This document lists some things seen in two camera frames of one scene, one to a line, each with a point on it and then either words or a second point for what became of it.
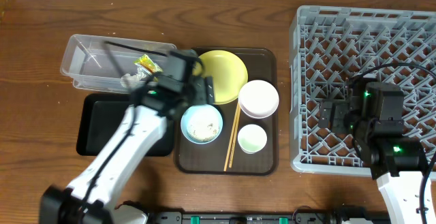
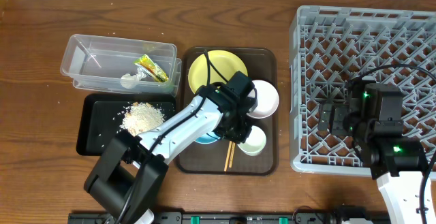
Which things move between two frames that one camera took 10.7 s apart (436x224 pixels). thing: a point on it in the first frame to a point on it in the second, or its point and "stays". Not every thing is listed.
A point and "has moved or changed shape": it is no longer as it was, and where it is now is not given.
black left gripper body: [202, 94] to [238, 131]
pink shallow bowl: [258, 99] stays
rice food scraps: [203, 126] has moved or changed shape
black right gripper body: [333, 114] stays
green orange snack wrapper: [148, 66] stays
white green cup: [252, 138] stays
